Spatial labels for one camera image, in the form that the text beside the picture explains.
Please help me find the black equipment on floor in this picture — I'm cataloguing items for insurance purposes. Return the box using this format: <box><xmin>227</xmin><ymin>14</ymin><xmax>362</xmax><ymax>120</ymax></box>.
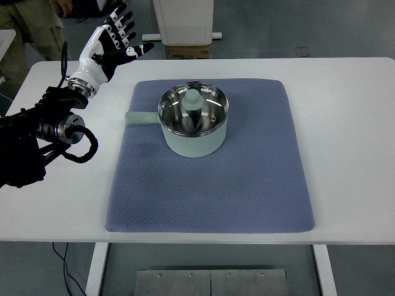
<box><xmin>69</xmin><ymin>0</ymin><xmax>123</xmax><ymax>18</ymax></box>

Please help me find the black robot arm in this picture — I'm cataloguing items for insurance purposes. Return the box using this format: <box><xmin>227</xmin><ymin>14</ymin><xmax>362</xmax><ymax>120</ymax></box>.
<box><xmin>1</xmin><ymin>87</ymin><xmax>98</xmax><ymax>188</ymax></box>

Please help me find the blue quilted mat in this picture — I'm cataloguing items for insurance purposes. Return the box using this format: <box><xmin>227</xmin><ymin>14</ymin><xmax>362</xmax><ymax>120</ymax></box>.
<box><xmin>106</xmin><ymin>78</ymin><xmax>315</xmax><ymax>233</ymax></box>

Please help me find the person in beige trousers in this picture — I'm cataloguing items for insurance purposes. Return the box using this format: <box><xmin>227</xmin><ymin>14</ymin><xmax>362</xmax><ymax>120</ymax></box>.
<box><xmin>1</xmin><ymin>0</ymin><xmax>73</xmax><ymax>99</ymax></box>

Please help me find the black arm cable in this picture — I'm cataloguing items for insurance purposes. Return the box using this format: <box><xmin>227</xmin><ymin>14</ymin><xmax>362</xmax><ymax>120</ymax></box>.
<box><xmin>55</xmin><ymin>41</ymin><xmax>99</xmax><ymax>164</ymax></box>

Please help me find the white table leg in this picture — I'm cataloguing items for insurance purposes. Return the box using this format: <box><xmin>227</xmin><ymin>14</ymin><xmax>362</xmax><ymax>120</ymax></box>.
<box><xmin>85</xmin><ymin>242</ymin><xmax>109</xmax><ymax>296</ymax></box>
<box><xmin>312</xmin><ymin>245</ymin><xmax>338</xmax><ymax>296</ymax></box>

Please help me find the left white table leg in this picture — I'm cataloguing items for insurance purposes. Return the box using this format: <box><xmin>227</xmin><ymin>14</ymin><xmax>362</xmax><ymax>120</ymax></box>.
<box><xmin>85</xmin><ymin>242</ymin><xmax>109</xmax><ymax>296</ymax></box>

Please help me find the green pot with handle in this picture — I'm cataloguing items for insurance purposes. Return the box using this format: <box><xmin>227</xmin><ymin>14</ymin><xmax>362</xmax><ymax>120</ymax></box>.
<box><xmin>124</xmin><ymin>81</ymin><xmax>230</xmax><ymax>158</ymax></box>

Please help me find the white cabinet pedestal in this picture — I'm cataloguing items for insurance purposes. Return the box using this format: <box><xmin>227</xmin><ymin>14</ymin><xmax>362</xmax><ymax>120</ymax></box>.
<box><xmin>142</xmin><ymin>0</ymin><xmax>223</xmax><ymax>46</ymax></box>

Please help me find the right white table leg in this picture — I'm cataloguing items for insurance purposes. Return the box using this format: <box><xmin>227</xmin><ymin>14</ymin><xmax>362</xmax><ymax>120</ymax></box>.
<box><xmin>312</xmin><ymin>245</ymin><xmax>338</xmax><ymax>296</ymax></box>

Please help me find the cardboard box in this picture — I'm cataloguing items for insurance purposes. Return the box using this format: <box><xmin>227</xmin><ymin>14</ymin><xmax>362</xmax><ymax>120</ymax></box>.
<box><xmin>165</xmin><ymin>44</ymin><xmax>211</xmax><ymax>60</ymax></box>

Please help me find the glass lid green knob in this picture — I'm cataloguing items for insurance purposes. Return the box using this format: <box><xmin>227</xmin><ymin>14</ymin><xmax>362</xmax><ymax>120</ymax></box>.
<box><xmin>158</xmin><ymin>81</ymin><xmax>229</xmax><ymax>138</ymax></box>

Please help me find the white side table corner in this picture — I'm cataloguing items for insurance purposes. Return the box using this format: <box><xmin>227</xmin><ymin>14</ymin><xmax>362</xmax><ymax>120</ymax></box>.
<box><xmin>0</xmin><ymin>29</ymin><xmax>16</xmax><ymax>60</ymax></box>

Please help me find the grey floor plate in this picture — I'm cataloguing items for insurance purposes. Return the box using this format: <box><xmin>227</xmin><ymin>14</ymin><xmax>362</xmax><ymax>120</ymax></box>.
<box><xmin>294</xmin><ymin>47</ymin><xmax>313</xmax><ymax>57</ymax></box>

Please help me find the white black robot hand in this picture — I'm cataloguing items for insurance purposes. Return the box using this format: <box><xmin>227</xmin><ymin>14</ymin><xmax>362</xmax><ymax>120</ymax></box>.
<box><xmin>67</xmin><ymin>1</ymin><xmax>154</xmax><ymax>98</ymax></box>

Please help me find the black floor cable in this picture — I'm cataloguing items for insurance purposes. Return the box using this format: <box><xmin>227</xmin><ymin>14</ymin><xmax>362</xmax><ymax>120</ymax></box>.
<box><xmin>51</xmin><ymin>242</ymin><xmax>86</xmax><ymax>296</ymax></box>

